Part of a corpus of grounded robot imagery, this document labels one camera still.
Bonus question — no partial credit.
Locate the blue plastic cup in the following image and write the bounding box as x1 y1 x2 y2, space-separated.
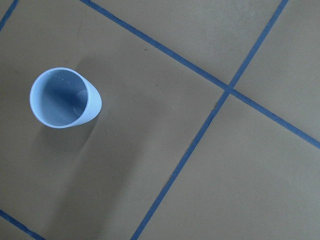
29 67 102 129

